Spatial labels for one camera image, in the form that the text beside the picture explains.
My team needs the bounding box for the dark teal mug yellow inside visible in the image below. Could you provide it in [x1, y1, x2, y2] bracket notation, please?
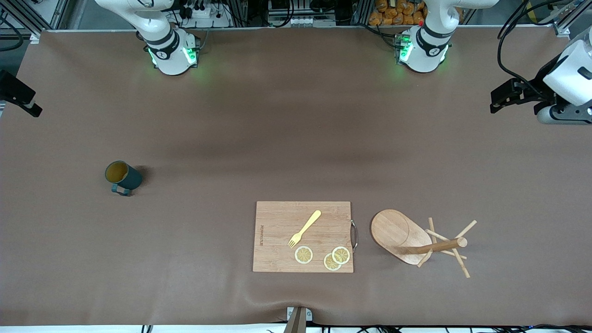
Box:
[105, 160, 143, 197]

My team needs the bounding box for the wooden mug tree rack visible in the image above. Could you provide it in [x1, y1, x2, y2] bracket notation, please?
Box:
[370, 209, 478, 279]

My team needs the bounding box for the orange toy bread pile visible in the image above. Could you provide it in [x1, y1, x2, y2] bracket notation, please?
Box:
[369, 0, 428, 26]

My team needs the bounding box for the white power strip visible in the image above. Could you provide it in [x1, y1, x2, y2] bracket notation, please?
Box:
[180, 4, 233, 28]

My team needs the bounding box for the brown table mat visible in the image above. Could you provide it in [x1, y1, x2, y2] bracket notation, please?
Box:
[0, 25, 592, 327]

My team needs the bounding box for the grey control box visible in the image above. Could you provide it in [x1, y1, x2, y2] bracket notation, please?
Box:
[267, 0, 337, 27]

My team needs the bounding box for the yellow plastic fork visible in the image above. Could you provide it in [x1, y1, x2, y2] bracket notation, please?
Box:
[288, 210, 322, 249]

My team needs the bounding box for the wooden cutting board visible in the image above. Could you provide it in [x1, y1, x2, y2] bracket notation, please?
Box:
[253, 201, 359, 273]

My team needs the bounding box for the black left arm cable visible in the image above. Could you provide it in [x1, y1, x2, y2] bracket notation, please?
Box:
[497, 0, 572, 88]

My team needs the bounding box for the aluminium frame profile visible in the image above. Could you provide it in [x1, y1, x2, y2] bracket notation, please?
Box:
[0, 0, 70, 43]
[553, 0, 592, 37]

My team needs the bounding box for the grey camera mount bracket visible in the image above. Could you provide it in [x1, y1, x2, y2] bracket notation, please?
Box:
[283, 306, 313, 333]

